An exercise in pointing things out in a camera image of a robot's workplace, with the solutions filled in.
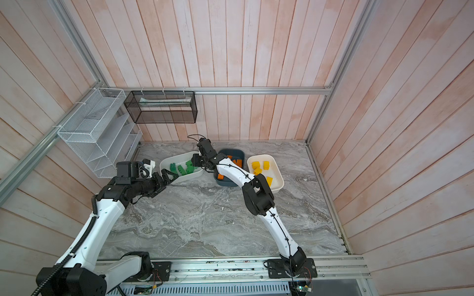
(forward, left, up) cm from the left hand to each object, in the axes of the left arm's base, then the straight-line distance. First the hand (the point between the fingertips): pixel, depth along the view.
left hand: (172, 184), depth 77 cm
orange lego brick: (+16, -19, -18) cm, 31 cm away
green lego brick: (+20, +4, -19) cm, 28 cm away
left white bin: (+23, +5, -18) cm, 30 cm away
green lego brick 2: (+21, +9, -17) cm, 29 cm away
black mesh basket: (+49, +16, +5) cm, 52 cm away
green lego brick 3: (+24, 0, -18) cm, 31 cm away
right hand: (+21, -4, -10) cm, 24 cm away
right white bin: (+20, -50, -19) cm, 57 cm away
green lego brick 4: (+19, -1, -18) cm, 26 cm away
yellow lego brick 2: (+24, -45, -18) cm, 54 cm away
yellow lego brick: (+25, -39, -19) cm, 50 cm away
